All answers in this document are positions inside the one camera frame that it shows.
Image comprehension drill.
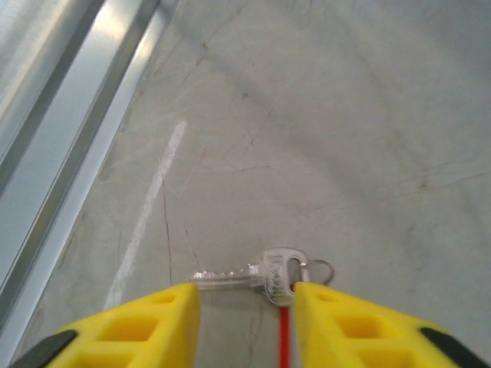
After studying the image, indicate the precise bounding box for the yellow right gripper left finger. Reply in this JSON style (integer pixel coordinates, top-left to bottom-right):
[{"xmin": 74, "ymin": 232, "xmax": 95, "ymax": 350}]
[{"xmin": 7, "ymin": 282, "xmax": 201, "ymax": 368}]

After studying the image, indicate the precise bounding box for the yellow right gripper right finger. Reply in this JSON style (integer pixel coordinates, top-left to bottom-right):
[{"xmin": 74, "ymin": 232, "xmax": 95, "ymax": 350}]
[{"xmin": 293, "ymin": 281, "xmax": 491, "ymax": 368}]

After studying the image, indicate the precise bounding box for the red key tag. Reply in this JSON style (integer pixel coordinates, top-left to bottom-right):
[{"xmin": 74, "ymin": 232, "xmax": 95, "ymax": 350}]
[{"xmin": 278, "ymin": 282, "xmax": 294, "ymax": 368}]

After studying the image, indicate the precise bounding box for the small silver split ring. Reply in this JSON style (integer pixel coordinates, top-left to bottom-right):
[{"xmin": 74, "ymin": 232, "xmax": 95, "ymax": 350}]
[{"xmin": 305, "ymin": 259, "xmax": 335, "ymax": 287}]

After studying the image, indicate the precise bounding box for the silver key with oval hole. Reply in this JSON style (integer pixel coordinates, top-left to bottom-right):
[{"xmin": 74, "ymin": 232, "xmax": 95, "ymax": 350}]
[{"xmin": 190, "ymin": 247, "xmax": 310, "ymax": 307}]

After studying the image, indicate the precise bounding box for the aluminium mounting rail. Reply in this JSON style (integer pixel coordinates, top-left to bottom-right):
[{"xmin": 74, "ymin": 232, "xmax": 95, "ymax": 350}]
[{"xmin": 0, "ymin": 0, "xmax": 163, "ymax": 337}]

